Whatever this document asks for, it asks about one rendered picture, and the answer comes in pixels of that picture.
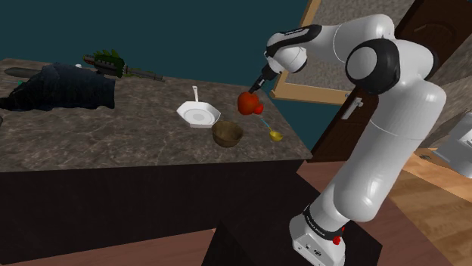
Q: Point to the red teapot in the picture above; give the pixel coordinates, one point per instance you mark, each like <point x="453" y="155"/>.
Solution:
<point x="247" y="103"/>

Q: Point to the dark robot stand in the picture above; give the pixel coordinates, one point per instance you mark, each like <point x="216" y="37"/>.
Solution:
<point x="258" y="228"/>

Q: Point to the green and red spiky toy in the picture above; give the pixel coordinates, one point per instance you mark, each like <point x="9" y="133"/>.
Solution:
<point x="110" y="64"/>

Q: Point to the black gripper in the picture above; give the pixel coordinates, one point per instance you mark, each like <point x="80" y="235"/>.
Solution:
<point x="259" y="82"/>

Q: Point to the dark blue cloth heap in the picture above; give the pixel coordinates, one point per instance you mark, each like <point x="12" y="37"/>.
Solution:
<point x="62" y="88"/>

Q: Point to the dark kitchen counter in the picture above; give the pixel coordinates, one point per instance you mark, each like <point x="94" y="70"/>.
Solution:
<point x="110" y="206"/>

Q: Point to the white frying pan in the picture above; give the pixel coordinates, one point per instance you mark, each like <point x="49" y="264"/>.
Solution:
<point x="197" y="115"/>

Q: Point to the grey white appliance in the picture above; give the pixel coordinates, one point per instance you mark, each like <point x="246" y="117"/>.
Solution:
<point x="457" y="145"/>

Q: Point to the wood framed wall picture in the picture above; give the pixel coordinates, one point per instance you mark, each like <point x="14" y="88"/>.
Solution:
<point x="317" y="73"/>

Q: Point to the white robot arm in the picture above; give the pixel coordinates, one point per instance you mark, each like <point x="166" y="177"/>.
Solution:
<point x="387" y="121"/>

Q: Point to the dark brown door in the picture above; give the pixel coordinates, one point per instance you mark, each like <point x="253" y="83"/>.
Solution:
<point x="343" y="125"/>

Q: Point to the brown bowl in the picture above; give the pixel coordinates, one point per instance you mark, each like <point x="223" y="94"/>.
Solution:
<point x="227" y="133"/>

